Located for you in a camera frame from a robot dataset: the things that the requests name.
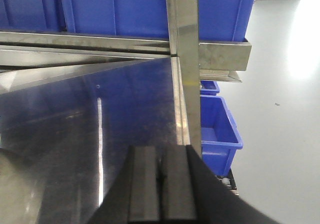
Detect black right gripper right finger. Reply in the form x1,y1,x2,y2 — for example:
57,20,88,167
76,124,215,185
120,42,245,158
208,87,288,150
161,145,276,224

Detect large blue bin on shelf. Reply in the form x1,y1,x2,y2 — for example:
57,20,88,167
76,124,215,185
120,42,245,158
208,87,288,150
61,0,254,42

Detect blue bin lower open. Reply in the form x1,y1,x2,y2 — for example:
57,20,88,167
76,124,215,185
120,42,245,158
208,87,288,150
200,95,244,176

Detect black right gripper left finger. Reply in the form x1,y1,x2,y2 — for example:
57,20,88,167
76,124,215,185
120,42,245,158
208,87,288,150
88,146,160,224

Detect small blue bin behind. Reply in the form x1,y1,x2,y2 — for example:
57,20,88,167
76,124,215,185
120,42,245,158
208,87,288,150
200,80,220,96

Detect blue bin far left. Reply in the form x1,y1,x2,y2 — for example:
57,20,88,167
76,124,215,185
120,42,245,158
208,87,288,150
0,0,66,32

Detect stainless steel shelf frame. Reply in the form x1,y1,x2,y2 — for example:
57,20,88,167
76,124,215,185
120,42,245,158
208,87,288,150
0,0,253,160

